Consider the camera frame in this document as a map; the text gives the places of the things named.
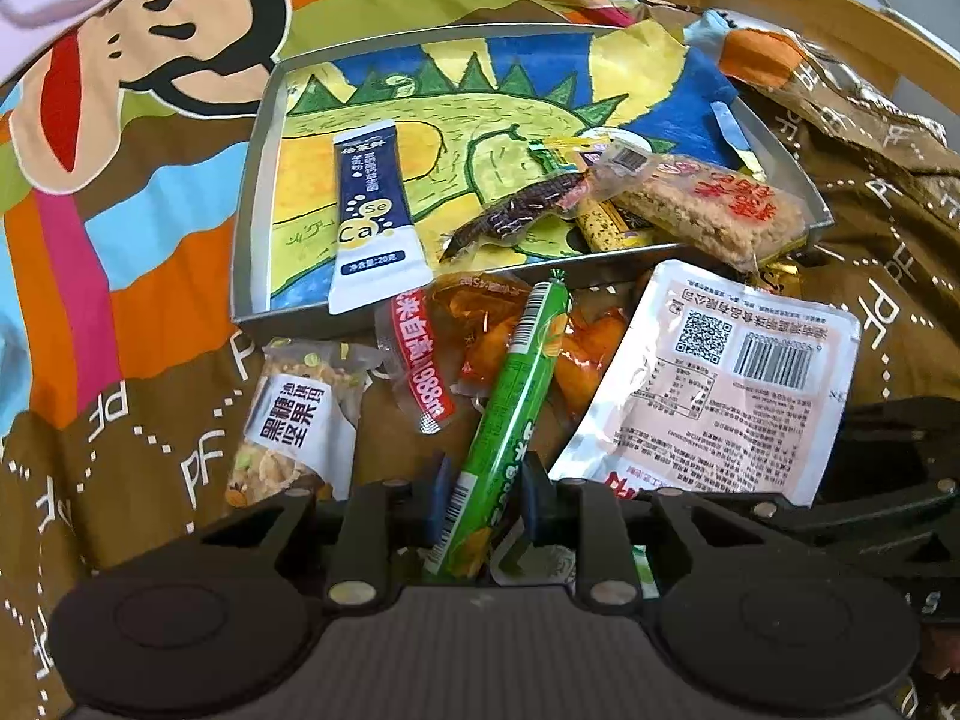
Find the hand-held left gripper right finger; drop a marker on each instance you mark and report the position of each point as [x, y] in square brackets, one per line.
[534, 499]

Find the clear nut bar packet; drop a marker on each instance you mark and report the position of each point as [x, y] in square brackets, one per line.
[292, 424]

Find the orange snack packet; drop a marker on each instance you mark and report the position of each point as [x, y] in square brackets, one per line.
[480, 330]

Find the white snack packet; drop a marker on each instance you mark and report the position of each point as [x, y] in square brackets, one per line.
[712, 405]

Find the dark snack packet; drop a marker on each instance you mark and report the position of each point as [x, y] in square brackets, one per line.
[510, 217]

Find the yellow snack bar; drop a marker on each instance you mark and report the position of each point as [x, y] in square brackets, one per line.
[609, 231]

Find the metal tray with dinosaur print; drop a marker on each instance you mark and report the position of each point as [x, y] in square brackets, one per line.
[450, 109]

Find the printed cartoon blanket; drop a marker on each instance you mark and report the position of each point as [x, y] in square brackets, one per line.
[112, 277]

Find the blue and white sachet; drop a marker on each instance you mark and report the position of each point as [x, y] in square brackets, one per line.
[375, 229]

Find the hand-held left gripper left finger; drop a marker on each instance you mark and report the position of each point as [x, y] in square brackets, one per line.
[442, 499]

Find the green sausage stick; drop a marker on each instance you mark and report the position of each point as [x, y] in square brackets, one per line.
[510, 405]

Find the puffed rice bar packet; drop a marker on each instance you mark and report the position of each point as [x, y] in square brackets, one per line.
[712, 217]

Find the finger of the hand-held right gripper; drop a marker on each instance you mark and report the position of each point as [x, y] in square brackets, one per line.
[862, 525]
[900, 435]

